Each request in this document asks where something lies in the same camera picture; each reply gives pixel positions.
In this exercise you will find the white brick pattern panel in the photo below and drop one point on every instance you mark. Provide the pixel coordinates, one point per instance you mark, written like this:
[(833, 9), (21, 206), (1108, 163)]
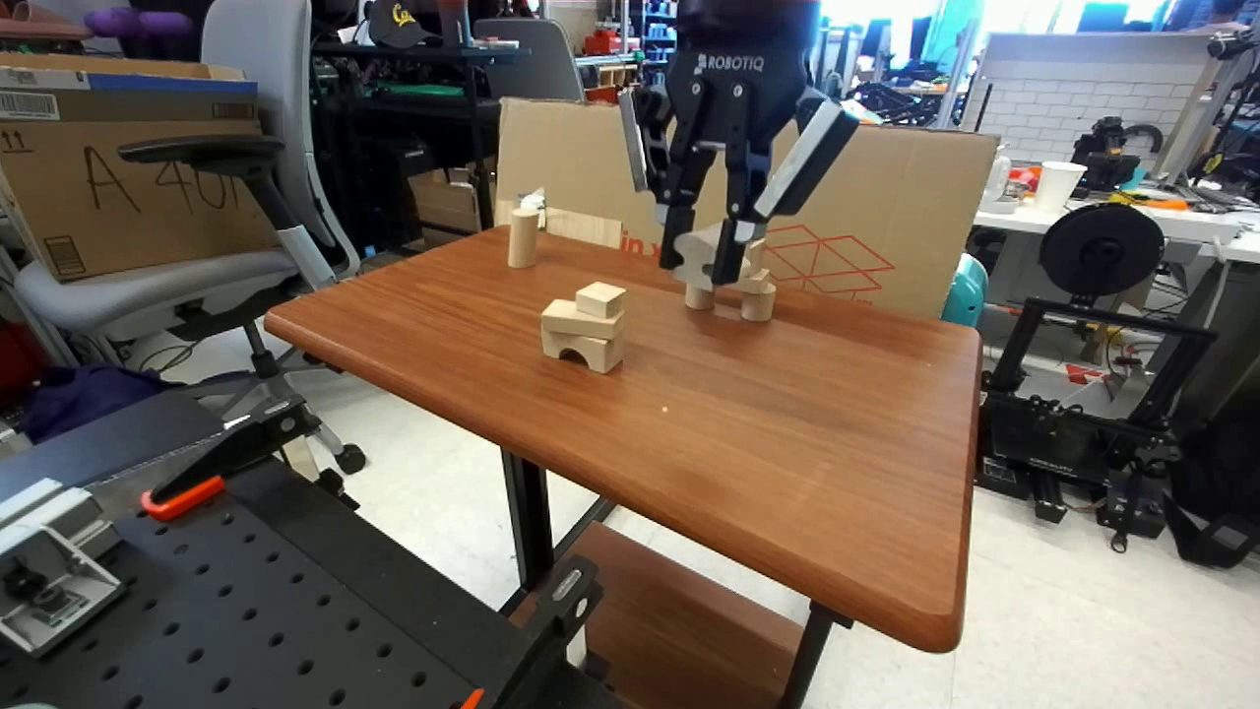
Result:
[(1088, 94)]

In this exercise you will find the white bucket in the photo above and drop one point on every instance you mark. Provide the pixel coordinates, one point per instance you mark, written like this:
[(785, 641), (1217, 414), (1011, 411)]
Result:
[(1059, 183)]

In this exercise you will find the black perforated board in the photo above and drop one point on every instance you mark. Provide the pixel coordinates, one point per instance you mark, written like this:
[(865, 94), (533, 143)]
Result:
[(263, 615)]

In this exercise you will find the white side table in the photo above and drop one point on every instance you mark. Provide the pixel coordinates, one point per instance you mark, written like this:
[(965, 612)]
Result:
[(1184, 217)]

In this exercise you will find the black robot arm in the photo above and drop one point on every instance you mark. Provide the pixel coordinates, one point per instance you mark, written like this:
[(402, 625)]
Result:
[(742, 9)]

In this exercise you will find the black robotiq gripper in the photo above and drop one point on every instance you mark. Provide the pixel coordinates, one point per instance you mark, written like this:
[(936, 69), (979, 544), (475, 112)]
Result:
[(735, 83)]

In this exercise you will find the silver aluminium bracket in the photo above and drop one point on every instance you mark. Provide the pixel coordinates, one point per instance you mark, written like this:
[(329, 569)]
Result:
[(43, 566)]

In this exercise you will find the large wooden arch block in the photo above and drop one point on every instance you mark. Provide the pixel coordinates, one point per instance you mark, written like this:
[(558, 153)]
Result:
[(575, 344)]

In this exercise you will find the teal ball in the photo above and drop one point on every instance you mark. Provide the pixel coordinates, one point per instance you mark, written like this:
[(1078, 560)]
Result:
[(965, 294)]

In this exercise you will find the grey white office chair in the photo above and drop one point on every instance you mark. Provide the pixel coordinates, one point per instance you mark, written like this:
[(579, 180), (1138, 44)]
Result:
[(263, 118)]

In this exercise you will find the black office chair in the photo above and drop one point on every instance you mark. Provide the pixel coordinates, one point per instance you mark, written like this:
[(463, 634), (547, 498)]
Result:
[(533, 61)]

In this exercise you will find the wooden table base panel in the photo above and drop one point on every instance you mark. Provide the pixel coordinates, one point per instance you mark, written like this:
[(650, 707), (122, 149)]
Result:
[(683, 632)]

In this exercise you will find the dark grey flat panel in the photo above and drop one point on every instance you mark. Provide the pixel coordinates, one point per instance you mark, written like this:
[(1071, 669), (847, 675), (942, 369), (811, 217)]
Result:
[(79, 438)]

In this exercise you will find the brown cardboard box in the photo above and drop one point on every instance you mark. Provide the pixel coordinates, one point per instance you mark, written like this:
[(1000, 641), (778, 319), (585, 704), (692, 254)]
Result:
[(79, 183)]

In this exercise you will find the flat brown cardboard sheet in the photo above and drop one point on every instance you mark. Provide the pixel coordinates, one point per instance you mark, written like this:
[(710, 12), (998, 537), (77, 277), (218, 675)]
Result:
[(908, 221)]

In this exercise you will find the orange black bar clamp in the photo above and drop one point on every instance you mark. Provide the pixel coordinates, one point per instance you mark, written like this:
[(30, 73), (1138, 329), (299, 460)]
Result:
[(218, 469), (546, 632)]

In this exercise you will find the purple object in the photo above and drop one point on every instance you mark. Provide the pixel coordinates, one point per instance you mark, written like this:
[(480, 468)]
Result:
[(139, 23)]

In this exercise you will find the wooden cylinder block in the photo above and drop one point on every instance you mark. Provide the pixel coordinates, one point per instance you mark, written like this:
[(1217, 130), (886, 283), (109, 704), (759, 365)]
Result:
[(521, 241)]

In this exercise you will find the small wooden arch block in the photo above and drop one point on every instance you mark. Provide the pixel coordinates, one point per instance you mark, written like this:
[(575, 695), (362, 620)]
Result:
[(759, 301)]

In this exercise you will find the black 3d printer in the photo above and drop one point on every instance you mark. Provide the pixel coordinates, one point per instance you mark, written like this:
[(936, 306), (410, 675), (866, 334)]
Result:
[(1097, 355)]

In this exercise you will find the black table leg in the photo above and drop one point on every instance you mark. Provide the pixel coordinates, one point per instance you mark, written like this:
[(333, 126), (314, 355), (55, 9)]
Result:
[(807, 655), (530, 518)]

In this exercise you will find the small wooden cube block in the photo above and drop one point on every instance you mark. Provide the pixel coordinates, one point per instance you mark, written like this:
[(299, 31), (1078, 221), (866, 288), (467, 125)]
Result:
[(599, 301)]

